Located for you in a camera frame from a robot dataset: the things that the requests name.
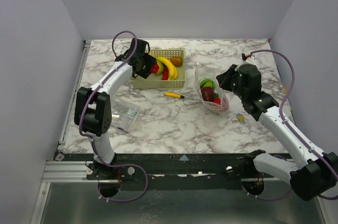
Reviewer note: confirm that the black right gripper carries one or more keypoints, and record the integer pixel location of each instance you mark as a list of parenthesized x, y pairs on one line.
[(226, 80)]

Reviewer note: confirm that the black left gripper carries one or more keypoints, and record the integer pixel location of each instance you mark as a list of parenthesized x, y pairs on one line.
[(149, 61)]

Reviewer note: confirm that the green striped watermelon toy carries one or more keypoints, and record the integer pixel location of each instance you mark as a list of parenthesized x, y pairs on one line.
[(207, 83)]

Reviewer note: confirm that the red tomato toy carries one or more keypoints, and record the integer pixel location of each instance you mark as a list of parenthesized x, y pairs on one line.
[(155, 68), (217, 101)]

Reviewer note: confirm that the clear zip top bag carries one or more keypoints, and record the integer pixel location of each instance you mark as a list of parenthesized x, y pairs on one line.
[(202, 73)]

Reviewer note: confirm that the dark red apple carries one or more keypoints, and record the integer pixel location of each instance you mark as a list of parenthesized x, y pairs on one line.
[(207, 94)]

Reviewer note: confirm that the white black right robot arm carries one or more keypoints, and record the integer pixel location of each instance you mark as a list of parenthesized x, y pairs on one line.
[(312, 171)]

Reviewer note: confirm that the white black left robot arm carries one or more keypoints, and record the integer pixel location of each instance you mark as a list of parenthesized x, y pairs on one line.
[(93, 113)]

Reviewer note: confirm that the beige perforated plastic basket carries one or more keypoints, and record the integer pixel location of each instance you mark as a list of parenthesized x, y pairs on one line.
[(155, 81)]

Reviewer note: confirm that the red chili pepper toy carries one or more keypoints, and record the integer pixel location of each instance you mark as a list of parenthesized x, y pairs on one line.
[(165, 74)]

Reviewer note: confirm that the brown kiwi toy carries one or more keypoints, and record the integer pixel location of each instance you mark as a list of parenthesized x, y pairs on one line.
[(176, 61)]

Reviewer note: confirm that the small yellow blue clip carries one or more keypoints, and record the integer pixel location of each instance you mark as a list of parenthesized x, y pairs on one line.
[(241, 118)]

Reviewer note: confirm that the clear plastic box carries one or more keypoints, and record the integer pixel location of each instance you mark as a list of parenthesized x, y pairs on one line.
[(124, 114)]

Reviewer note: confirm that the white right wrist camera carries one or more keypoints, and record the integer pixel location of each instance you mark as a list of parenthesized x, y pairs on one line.
[(249, 59)]

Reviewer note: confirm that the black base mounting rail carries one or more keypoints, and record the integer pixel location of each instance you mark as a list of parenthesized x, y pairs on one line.
[(135, 172)]

